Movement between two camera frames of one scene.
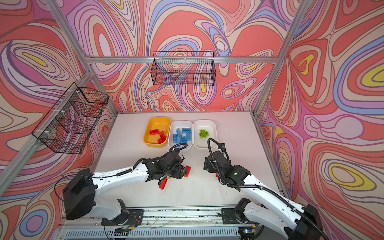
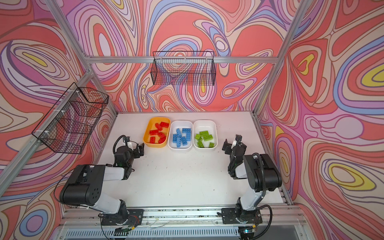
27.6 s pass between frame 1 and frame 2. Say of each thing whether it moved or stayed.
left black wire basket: stayed
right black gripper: moved
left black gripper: moved
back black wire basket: stayed
